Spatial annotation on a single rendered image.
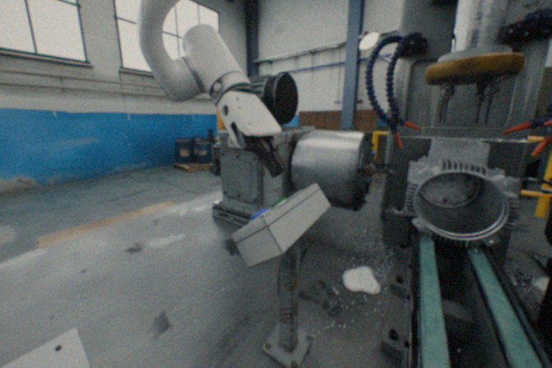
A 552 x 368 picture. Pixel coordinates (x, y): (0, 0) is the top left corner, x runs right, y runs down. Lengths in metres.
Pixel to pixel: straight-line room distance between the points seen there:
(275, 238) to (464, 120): 0.78
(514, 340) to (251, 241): 0.37
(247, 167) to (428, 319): 0.56
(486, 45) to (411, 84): 0.27
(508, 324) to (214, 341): 0.46
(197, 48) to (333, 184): 0.46
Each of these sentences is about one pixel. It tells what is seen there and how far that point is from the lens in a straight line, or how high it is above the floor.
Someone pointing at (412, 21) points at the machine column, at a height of 1.52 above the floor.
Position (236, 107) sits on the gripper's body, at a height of 1.22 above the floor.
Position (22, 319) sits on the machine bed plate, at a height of 0.80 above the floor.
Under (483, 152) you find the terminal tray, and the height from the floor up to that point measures 1.13.
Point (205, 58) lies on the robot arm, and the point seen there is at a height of 1.31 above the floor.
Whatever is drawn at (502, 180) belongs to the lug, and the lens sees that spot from 0.62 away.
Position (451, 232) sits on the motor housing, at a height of 0.94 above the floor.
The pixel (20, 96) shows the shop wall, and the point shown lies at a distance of 5.55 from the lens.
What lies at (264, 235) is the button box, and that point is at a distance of 0.27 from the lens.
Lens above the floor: 1.20
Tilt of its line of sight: 11 degrees down
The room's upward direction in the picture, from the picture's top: straight up
